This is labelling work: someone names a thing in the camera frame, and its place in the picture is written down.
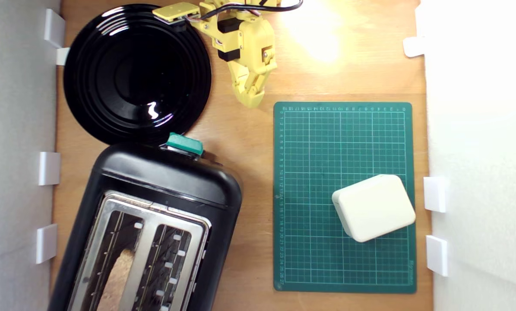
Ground green toaster lever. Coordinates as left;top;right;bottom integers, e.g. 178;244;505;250
166;133;205;157

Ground black two-slot toaster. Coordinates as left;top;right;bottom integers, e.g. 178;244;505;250
47;143;244;311

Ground green cutting mat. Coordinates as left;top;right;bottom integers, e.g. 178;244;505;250
273;102;417;294

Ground black plate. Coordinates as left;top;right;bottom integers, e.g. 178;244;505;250
63;3;212;146

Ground white block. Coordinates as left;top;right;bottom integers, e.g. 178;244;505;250
332;174;417;243

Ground brown bread slice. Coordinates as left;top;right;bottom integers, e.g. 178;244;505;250
97;248;136;311

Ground black cable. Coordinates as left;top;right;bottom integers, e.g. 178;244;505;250
197;0;304;20

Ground yellow wrist camera housing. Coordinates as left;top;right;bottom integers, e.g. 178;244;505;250
152;2;201;25

